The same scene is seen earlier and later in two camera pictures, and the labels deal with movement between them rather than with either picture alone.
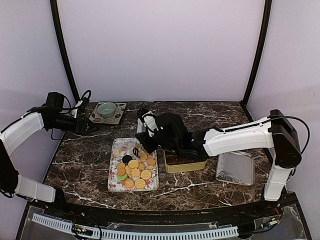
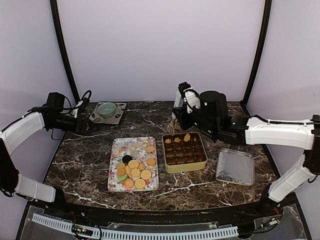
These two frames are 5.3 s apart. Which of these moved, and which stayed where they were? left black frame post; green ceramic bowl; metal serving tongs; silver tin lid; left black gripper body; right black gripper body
Moved: right black gripper body; metal serving tongs
Stayed: left black frame post; left black gripper body; green ceramic bowl; silver tin lid
